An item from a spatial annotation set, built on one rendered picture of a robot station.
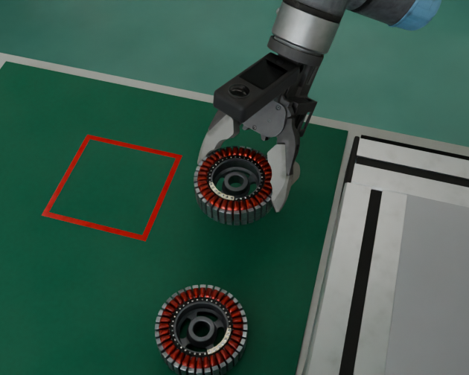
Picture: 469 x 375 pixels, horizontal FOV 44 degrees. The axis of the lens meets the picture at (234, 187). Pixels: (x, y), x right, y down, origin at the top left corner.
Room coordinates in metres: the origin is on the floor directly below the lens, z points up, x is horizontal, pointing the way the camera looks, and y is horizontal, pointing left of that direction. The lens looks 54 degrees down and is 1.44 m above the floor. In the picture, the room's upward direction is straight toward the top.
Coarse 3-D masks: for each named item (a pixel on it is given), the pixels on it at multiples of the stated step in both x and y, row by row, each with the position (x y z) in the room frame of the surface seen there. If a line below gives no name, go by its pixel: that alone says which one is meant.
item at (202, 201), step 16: (208, 160) 0.48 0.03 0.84; (224, 160) 0.48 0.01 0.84; (240, 160) 0.49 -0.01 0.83; (256, 160) 0.48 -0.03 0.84; (208, 176) 0.46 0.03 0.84; (224, 176) 0.47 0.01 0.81; (240, 176) 0.46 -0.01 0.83; (256, 176) 0.47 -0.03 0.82; (208, 192) 0.43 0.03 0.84; (224, 192) 0.45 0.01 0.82; (240, 192) 0.44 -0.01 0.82; (256, 192) 0.43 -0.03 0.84; (208, 208) 0.41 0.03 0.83; (224, 208) 0.41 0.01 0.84; (240, 208) 0.41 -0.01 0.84; (256, 208) 0.41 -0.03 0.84
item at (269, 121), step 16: (272, 48) 0.54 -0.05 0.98; (288, 48) 0.53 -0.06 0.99; (304, 64) 0.55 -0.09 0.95; (320, 64) 0.54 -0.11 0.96; (304, 80) 0.55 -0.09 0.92; (288, 96) 0.52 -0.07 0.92; (304, 96) 0.55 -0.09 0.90; (272, 112) 0.49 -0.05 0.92; (288, 112) 0.49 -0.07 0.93; (304, 112) 0.52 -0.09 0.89; (256, 128) 0.49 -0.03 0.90; (272, 128) 0.48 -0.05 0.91; (304, 128) 0.52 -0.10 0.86
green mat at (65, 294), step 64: (0, 128) 0.62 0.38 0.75; (64, 128) 0.62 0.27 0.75; (128, 128) 0.62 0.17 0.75; (192, 128) 0.62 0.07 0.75; (320, 128) 0.62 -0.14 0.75; (0, 192) 0.49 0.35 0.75; (64, 192) 0.49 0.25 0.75; (128, 192) 0.49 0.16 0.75; (192, 192) 0.49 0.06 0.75; (320, 192) 0.49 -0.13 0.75; (0, 256) 0.39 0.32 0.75; (64, 256) 0.39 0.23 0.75; (128, 256) 0.39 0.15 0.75; (192, 256) 0.39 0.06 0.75; (256, 256) 0.39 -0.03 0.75; (320, 256) 0.39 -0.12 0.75; (0, 320) 0.29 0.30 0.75; (64, 320) 0.29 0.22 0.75; (128, 320) 0.29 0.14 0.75; (256, 320) 0.29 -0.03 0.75
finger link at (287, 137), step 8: (288, 120) 0.48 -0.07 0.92; (288, 128) 0.48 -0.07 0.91; (280, 136) 0.47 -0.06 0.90; (288, 136) 0.47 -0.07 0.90; (296, 136) 0.47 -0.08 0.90; (288, 144) 0.46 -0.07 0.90; (296, 144) 0.46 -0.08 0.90; (288, 152) 0.46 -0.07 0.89; (296, 152) 0.46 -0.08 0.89; (288, 160) 0.45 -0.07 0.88; (288, 168) 0.44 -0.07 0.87
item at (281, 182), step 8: (280, 144) 0.47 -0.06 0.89; (272, 152) 0.46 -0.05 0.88; (280, 152) 0.46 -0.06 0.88; (272, 160) 0.46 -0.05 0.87; (280, 160) 0.45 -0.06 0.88; (272, 168) 0.45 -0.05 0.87; (280, 168) 0.44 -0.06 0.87; (296, 168) 0.47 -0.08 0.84; (272, 176) 0.44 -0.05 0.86; (280, 176) 0.44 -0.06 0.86; (288, 176) 0.44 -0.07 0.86; (296, 176) 0.46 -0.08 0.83; (272, 184) 0.43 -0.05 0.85; (280, 184) 0.43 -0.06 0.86; (288, 184) 0.43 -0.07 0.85; (272, 192) 0.43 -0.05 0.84; (280, 192) 0.42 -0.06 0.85; (288, 192) 0.43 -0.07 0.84; (272, 200) 0.42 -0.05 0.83; (280, 200) 0.42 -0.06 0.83; (280, 208) 0.42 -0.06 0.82
